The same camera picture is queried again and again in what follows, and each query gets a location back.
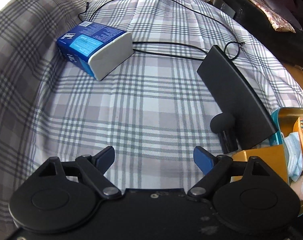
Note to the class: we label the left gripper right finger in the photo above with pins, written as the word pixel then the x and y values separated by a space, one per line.
pixel 215 170

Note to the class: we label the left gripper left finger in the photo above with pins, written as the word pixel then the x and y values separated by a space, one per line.
pixel 92 170

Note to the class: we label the blue face mask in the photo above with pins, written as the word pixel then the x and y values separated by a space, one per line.
pixel 294 153

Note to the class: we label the beige tape roll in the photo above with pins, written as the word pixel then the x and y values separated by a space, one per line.
pixel 297 187

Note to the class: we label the black makeup sponge brush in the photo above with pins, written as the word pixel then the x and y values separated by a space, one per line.
pixel 223 126

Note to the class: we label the gold cardboard box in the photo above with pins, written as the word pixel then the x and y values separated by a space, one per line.
pixel 274 156

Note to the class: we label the black power bank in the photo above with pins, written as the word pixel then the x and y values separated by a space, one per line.
pixel 234 95

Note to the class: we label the gold metal tin tray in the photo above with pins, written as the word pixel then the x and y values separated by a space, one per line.
pixel 289 122

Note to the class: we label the plaid checkered bed cloth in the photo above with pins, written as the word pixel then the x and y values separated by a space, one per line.
pixel 153 108

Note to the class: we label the blue tissue pack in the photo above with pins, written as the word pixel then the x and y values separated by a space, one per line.
pixel 96 48

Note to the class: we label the black leather sofa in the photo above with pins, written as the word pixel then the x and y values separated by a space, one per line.
pixel 286 46

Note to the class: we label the floral cushion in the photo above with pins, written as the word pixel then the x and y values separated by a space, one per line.
pixel 277 22

